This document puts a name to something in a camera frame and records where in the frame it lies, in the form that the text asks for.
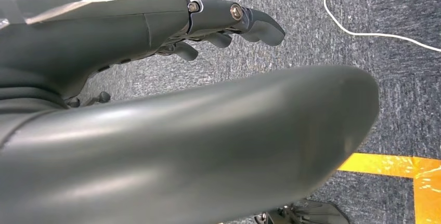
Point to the dark robot foot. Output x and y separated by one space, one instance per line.
306 214

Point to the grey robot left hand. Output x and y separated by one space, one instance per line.
172 153

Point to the yellow floor tape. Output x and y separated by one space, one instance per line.
423 181

